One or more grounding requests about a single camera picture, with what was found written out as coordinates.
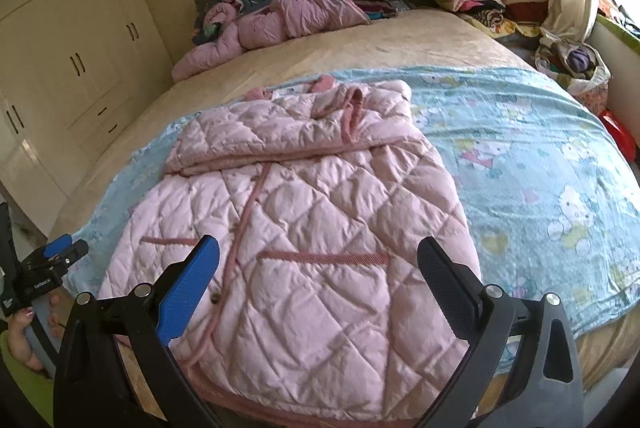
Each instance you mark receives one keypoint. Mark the red plastic object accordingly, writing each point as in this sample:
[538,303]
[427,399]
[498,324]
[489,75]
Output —
[617,131]

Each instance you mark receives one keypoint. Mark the pink puffer jacket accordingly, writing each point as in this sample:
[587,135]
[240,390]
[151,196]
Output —
[300,11]

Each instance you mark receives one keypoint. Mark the person's left forearm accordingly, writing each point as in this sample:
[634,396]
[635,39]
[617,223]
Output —
[15,383]

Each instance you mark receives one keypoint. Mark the bag of clothes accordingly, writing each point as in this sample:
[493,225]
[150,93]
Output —
[575,63]

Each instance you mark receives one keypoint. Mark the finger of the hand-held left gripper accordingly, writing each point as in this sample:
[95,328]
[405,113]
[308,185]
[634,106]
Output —
[57,246]
[72,255]

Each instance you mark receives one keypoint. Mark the blue cartoon print blanket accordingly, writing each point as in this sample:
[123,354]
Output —
[525,168]

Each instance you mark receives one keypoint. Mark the person's left hand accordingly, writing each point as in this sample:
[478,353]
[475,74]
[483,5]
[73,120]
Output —
[22,333]

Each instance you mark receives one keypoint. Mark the pink quilted coat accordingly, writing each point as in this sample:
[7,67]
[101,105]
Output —
[310,258]

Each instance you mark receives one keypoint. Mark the cream wardrobe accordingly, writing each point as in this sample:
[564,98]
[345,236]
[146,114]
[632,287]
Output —
[75,33]

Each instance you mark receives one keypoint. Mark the bed with beige sheet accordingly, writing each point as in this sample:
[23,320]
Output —
[400,38]

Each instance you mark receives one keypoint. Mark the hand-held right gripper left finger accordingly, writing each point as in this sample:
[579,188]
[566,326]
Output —
[186,288]

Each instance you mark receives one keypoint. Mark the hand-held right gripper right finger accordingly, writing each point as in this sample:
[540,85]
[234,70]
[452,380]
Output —
[450,283]

